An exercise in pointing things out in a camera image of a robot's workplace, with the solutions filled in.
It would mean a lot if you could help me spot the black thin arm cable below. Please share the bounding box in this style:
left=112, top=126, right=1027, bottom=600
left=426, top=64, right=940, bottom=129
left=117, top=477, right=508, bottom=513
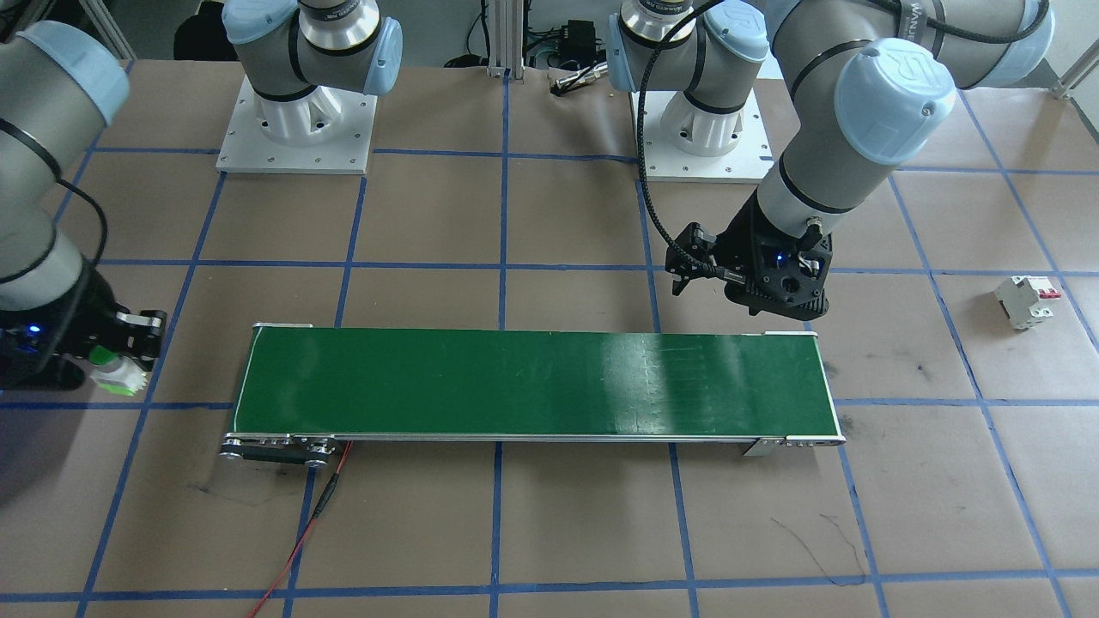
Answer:
left=0, top=118, right=111, bottom=348

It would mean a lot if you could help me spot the green push button switch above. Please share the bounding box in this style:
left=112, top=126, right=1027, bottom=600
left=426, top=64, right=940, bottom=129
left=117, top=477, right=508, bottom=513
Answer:
left=88, top=343, right=149, bottom=397

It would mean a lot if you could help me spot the aluminium frame post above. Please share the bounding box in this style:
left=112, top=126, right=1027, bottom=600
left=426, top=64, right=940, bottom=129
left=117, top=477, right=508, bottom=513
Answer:
left=483, top=0, right=530, bottom=81

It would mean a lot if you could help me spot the silver metal connector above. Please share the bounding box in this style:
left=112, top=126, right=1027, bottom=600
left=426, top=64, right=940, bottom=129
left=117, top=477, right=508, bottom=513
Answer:
left=551, top=69, right=609, bottom=96

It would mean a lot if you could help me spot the white square base plate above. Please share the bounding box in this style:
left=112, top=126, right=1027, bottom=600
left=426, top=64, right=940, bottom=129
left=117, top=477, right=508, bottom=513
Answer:
left=216, top=76, right=379, bottom=176
left=631, top=90, right=774, bottom=184

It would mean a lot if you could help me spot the white circuit breaker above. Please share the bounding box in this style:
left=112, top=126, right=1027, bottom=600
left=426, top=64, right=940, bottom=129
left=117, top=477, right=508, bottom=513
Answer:
left=995, top=275, right=1062, bottom=331

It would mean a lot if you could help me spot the red and black wire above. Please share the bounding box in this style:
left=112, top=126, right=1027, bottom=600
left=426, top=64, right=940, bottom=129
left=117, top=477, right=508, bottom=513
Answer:
left=247, top=440, right=353, bottom=618

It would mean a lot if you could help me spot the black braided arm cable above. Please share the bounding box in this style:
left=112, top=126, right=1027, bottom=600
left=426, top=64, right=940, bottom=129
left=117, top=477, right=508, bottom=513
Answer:
left=635, top=0, right=731, bottom=280

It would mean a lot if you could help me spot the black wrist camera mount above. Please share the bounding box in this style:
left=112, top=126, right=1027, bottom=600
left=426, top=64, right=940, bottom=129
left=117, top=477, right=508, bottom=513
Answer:
left=665, top=221, right=731, bottom=298

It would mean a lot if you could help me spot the black power adapter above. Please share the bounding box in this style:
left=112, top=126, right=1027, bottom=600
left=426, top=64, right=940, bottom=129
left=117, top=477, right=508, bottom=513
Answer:
left=562, top=21, right=603, bottom=63

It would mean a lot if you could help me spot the green belt conveyor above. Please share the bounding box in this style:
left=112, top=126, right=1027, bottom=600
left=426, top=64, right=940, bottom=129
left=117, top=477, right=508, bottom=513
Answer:
left=219, top=324, right=847, bottom=469

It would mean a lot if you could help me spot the aluminium frame bar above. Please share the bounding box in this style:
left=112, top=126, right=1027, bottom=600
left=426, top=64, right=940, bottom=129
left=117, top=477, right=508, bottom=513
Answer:
left=82, top=0, right=138, bottom=61
left=1054, top=51, right=1099, bottom=100

